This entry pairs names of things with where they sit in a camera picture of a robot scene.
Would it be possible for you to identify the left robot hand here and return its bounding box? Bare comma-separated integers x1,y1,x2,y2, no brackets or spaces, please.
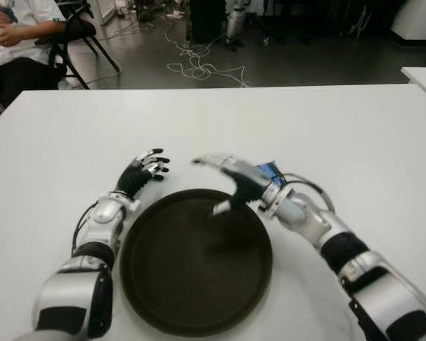
116,148,171,198

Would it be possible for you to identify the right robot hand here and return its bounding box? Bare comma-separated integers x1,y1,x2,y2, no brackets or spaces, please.
191,152,281,217

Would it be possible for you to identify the blue Oreo packet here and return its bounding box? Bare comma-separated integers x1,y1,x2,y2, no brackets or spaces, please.
253,160,287,185

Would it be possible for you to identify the round brown tray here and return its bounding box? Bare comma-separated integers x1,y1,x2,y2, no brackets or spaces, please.
119,189,273,335

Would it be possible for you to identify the black tripod stand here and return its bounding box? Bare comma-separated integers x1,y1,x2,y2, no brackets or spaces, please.
248,12,273,46

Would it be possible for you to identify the silver white humanoid robot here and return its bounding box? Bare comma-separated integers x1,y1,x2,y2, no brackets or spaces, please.
224,0,251,50

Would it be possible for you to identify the black folding chair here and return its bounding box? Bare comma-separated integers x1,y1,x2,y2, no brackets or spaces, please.
35,0,121,90

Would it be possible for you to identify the black cabinet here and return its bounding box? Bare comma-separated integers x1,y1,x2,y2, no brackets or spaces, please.
186,0,228,43

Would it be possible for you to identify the white leaning board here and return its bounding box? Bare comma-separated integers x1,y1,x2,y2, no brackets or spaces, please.
88,0,119,26

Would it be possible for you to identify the seated person white shirt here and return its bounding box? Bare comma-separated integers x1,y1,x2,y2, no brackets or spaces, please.
0,0,68,107

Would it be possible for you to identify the white pillar black base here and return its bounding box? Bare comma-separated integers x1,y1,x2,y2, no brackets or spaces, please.
390,0,426,47

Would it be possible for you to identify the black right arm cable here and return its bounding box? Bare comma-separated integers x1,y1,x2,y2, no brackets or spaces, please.
283,173,337,214

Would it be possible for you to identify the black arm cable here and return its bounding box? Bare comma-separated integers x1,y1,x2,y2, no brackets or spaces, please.
70,202,100,256
283,173,337,214

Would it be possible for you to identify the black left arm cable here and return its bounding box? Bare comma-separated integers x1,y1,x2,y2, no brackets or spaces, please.
70,202,100,256

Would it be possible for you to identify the white tangled floor cable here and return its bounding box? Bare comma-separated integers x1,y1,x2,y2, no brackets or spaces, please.
163,21,251,88

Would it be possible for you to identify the silver folding frame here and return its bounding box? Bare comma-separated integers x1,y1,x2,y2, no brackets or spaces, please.
347,3,373,36

